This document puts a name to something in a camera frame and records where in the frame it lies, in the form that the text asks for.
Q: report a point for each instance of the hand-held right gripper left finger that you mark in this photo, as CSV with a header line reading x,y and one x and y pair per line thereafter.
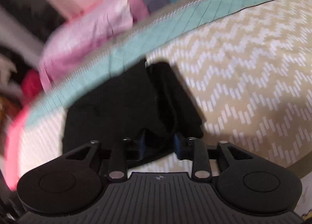
x,y
141,144

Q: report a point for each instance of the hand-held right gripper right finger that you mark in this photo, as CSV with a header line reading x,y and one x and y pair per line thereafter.
x,y
177,147

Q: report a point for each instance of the black pants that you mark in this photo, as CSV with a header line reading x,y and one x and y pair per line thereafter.
x,y
131,106

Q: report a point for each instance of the zigzag patterned bed blanket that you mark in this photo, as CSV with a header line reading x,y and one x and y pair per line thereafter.
x,y
231,67

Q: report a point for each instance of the pink cloth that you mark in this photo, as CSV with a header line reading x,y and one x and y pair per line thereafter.
x,y
97,38

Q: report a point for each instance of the red cloth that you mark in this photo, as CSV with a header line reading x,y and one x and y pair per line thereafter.
x,y
30,84

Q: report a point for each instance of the dark cloth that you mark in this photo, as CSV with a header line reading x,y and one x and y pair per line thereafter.
x,y
26,1

